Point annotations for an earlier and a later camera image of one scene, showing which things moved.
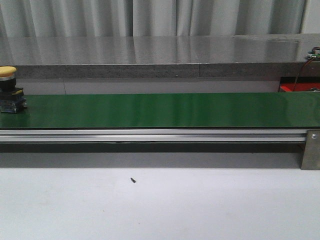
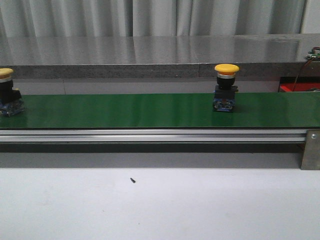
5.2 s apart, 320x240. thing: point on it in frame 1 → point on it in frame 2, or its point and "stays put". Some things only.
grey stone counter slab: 161,56 stays put
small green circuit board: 315,55 stays put
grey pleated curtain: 111,18 stays put
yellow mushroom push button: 12,98 → 225,92
